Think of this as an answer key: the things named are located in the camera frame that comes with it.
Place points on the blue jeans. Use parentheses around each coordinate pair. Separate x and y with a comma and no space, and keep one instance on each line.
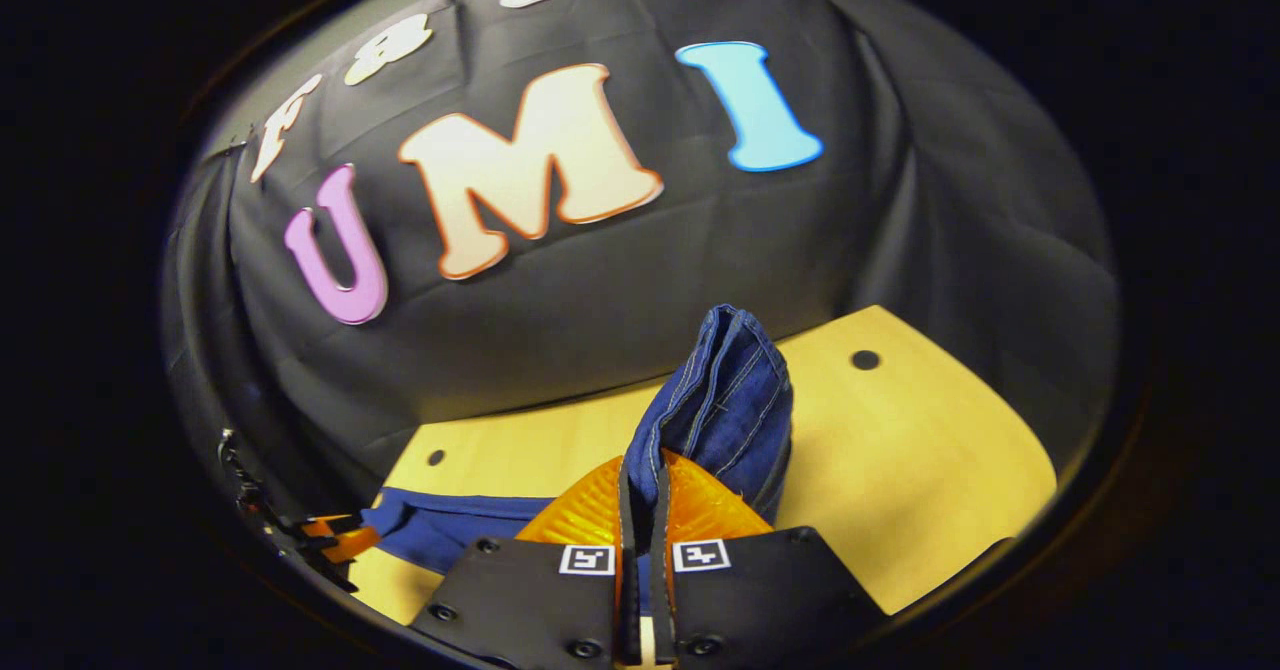
(730,400)

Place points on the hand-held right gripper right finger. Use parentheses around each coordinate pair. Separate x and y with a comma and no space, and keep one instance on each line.
(760,590)

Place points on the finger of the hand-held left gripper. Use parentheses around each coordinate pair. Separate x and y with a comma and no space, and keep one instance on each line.
(352,545)
(330,525)

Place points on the black backdrop cloth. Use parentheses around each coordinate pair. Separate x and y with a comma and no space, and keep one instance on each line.
(700,270)

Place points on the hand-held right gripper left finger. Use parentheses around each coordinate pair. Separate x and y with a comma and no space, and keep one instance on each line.
(540,590)

